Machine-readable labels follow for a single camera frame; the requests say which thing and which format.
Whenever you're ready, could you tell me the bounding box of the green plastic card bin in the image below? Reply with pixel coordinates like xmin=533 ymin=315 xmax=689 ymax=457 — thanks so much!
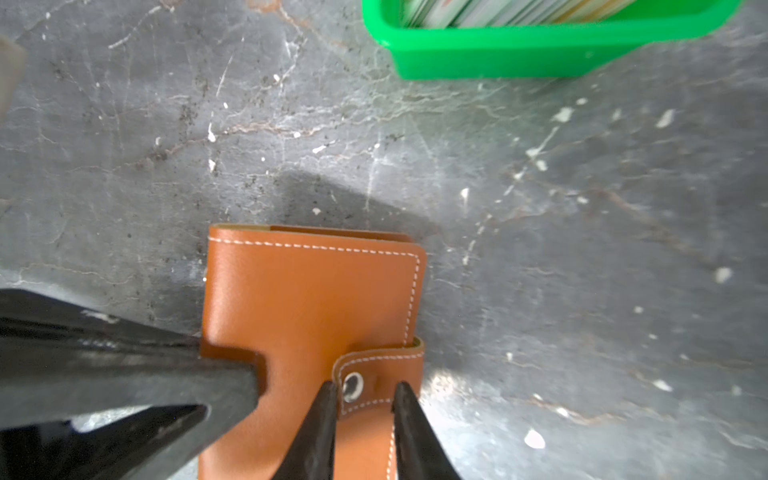
xmin=362 ymin=1 xmax=741 ymax=81

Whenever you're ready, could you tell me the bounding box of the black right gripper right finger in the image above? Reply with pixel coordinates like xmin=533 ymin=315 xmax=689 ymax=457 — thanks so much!
xmin=392 ymin=381 xmax=461 ymax=480

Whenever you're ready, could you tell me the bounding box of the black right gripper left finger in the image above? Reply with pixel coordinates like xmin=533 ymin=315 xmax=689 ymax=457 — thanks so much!
xmin=272 ymin=381 xmax=338 ymax=480

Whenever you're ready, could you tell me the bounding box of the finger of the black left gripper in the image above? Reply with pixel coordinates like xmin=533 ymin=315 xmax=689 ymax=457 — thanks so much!
xmin=1 ymin=405 xmax=207 ymax=479
xmin=0 ymin=287 xmax=263 ymax=432

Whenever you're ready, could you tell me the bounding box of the stack of cards in bin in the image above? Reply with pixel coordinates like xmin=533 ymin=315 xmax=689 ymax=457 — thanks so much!
xmin=397 ymin=0 xmax=634 ymax=29

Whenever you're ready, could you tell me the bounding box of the brown leather card holder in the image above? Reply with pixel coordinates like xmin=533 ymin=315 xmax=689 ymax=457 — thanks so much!
xmin=198 ymin=224 xmax=427 ymax=479

